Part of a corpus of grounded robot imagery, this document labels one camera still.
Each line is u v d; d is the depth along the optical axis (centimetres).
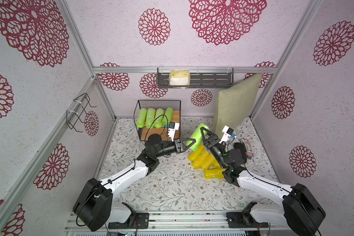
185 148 64
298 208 43
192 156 96
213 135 64
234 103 84
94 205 41
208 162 92
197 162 90
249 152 97
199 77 92
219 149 64
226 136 66
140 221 73
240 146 101
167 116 95
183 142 64
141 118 94
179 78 90
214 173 85
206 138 69
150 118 92
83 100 82
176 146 62
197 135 68
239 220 73
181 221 76
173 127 66
